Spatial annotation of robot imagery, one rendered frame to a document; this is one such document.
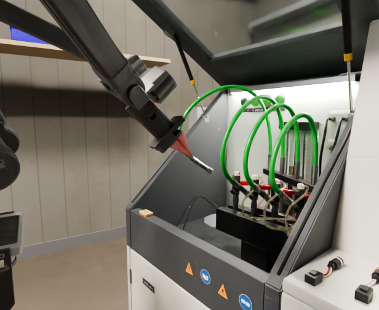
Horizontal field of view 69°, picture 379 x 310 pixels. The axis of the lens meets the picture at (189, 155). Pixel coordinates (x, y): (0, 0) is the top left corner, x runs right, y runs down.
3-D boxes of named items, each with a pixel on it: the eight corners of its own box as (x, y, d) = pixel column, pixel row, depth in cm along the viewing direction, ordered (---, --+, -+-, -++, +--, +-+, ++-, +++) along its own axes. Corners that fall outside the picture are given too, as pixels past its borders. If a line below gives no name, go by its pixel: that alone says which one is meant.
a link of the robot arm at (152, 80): (102, 79, 59) (126, 95, 54) (139, 42, 61) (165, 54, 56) (129, 111, 69) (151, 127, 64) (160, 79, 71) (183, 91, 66)
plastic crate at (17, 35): (61, 54, 233) (60, 40, 231) (64, 48, 212) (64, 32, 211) (11, 48, 215) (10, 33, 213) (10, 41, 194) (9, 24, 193)
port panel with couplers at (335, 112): (318, 188, 100) (323, 101, 96) (322, 186, 102) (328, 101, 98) (357, 195, 90) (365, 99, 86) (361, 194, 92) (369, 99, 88)
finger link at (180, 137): (203, 151, 68) (177, 125, 65) (184, 173, 67) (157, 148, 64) (192, 149, 75) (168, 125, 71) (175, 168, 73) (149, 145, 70)
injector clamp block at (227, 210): (215, 246, 101) (215, 207, 99) (233, 239, 108) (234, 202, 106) (303, 291, 75) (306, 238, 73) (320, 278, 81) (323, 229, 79)
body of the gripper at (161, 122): (187, 120, 66) (167, 98, 63) (160, 152, 64) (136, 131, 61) (178, 120, 72) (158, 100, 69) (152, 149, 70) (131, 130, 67)
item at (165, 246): (131, 248, 109) (130, 210, 107) (141, 245, 111) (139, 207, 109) (261, 349, 61) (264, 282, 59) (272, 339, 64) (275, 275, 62)
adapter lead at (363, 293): (367, 305, 47) (368, 294, 47) (354, 299, 49) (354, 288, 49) (387, 278, 55) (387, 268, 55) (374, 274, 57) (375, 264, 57)
